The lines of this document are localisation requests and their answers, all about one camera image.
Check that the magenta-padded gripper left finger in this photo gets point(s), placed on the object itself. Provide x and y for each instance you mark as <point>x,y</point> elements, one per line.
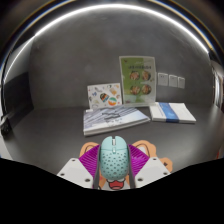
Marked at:
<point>88,163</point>

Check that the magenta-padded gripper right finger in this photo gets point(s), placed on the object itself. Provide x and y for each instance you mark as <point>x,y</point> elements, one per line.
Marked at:
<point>140,163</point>

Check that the mint green computer mouse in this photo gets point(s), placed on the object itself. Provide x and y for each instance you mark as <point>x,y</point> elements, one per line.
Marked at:
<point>114,158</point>

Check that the orange corgi-shaped mouse pad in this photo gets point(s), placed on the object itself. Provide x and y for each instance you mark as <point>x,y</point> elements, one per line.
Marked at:
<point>115,184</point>

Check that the grey striped book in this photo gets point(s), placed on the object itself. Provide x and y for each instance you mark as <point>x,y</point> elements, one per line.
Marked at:
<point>113,119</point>

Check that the white box with blue band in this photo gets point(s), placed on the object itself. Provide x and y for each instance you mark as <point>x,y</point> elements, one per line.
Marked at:
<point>171,112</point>

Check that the white card with stickers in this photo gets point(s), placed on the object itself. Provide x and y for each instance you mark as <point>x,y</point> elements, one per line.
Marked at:
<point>104,96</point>

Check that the green menu sign stand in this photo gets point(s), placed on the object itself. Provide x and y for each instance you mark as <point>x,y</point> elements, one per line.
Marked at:
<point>138,80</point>

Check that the white wall socket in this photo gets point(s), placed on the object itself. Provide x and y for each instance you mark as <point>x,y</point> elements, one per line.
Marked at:
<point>162,79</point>
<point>173,81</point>
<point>181,82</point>

